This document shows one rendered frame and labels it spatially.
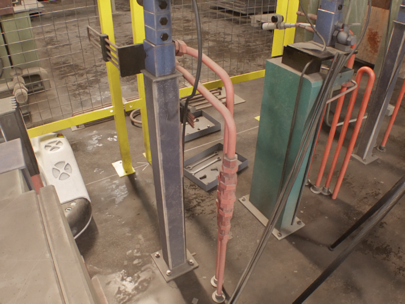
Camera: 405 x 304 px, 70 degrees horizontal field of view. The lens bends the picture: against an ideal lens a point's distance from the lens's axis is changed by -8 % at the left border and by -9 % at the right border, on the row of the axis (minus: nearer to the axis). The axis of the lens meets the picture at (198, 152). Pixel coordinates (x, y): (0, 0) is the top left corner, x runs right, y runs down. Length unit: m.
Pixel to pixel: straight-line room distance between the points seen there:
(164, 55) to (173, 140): 0.27
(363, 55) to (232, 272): 3.11
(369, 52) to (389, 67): 1.93
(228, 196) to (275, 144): 0.56
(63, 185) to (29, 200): 1.16
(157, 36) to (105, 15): 0.78
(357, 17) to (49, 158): 2.67
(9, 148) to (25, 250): 0.21
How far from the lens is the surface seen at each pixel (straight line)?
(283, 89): 1.27
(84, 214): 1.52
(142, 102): 1.78
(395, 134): 2.74
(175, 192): 1.11
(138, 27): 1.65
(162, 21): 0.83
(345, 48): 1.28
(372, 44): 3.93
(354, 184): 2.04
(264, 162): 1.49
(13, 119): 0.69
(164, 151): 0.99
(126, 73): 0.91
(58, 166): 1.59
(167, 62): 0.87
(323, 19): 1.31
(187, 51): 0.90
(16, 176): 0.46
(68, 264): 0.32
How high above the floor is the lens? 1.21
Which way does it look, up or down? 36 degrees down
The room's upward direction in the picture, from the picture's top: straight up
